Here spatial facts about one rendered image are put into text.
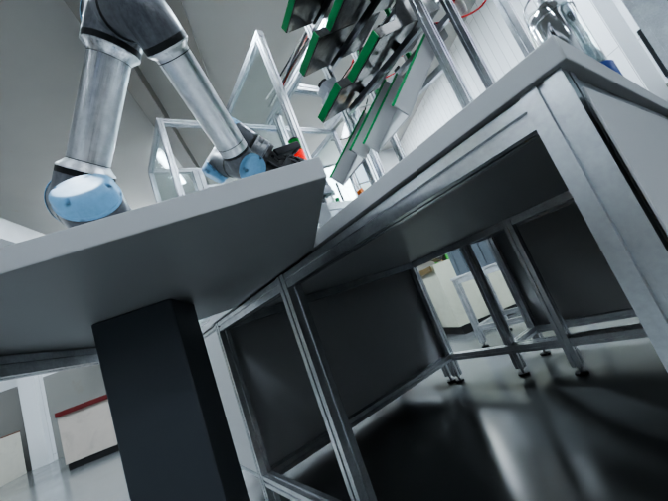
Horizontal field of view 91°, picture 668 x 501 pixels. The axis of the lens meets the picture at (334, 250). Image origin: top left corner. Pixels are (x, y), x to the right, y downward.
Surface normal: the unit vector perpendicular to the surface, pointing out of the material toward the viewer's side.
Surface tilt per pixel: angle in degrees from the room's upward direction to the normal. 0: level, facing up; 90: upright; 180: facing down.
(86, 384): 90
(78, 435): 90
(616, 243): 90
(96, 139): 126
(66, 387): 90
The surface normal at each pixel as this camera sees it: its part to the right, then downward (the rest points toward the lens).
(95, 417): 0.11, -0.23
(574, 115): -0.77, 0.18
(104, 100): 0.66, 0.25
